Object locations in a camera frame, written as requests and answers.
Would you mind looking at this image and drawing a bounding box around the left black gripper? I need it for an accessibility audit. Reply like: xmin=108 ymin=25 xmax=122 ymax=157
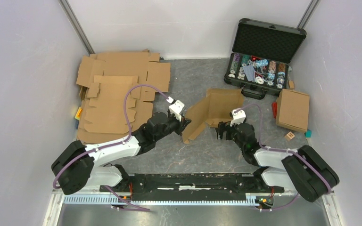
xmin=154 ymin=112 xmax=192 ymax=142

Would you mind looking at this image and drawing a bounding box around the cardboard box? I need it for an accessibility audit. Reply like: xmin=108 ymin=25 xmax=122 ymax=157
xmin=276 ymin=89 xmax=310 ymax=133
xmin=182 ymin=89 xmax=244 ymax=144

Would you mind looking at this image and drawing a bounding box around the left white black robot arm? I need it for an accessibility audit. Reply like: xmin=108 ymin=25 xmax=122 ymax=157
xmin=51 ymin=112 xmax=191 ymax=195

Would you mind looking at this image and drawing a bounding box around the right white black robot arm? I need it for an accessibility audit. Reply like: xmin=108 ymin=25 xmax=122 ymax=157
xmin=216 ymin=122 xmax=340 ymax=202

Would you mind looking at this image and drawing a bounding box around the folded cardboard box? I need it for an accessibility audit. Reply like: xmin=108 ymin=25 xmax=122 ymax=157
xmin=276 ymin=89 xmax=310 ymax=133

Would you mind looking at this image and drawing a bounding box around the red object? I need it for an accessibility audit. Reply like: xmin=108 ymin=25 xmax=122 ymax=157
xmin=271 ymin=102 xmax=278 ymax=119

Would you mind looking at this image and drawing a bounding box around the wooden letter block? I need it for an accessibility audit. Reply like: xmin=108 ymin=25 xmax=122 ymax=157
xmin=284 ymin=131 xmax=296 ymax=141

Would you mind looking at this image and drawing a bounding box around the black poker chip case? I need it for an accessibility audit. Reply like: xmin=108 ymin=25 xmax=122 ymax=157
xmin=223 ymin=18 xmax=307 ymax=100

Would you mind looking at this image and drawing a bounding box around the small brown wooden block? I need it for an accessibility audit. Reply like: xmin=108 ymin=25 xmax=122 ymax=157
xmin=288 ymin=81 xmax=295 ymax=90

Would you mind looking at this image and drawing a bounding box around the teal cube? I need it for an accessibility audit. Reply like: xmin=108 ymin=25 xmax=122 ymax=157
xmin=305 ymin=129 xmax=312 ymax=139

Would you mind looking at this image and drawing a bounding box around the stack of flat cardboard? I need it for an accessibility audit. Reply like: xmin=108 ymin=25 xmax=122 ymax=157
xmin=76 ymin=50 xmax=171 ymax=144

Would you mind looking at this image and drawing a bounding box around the orange yellow block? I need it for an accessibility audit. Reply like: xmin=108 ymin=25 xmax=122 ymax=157
xmin=74 ymin=107 xmax=82 ymax=120

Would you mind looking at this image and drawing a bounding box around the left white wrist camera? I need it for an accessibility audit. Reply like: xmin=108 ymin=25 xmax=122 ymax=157
xmin=169 ymin=100 xmax=185 ymax=121

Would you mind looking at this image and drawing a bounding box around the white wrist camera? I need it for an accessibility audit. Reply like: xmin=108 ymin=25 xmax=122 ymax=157
xmin=169 ymin=100 xmax=185 ymax=121
xmin=230 ymin=109 xmax=246 ymax=127

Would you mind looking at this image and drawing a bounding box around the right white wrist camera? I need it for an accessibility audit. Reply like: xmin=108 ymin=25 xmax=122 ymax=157
xmin=230 ymin=109 xmax=246 ymax=127

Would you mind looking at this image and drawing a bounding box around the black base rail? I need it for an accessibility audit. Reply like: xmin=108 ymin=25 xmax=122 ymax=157
xmin=112 ymin=173 xmax=285 ymax=201

